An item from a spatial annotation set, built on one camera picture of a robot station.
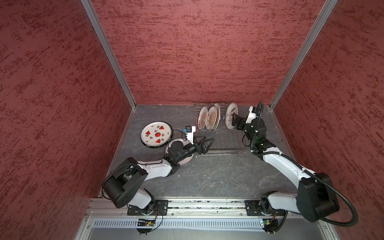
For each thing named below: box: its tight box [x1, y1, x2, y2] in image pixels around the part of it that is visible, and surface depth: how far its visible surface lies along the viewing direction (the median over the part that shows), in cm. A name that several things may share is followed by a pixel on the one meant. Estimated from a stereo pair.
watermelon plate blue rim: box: [140, 121, 173, 148], surface depth 102 cm
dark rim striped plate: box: [140, 127, 173, 149], surface depth 101 cm
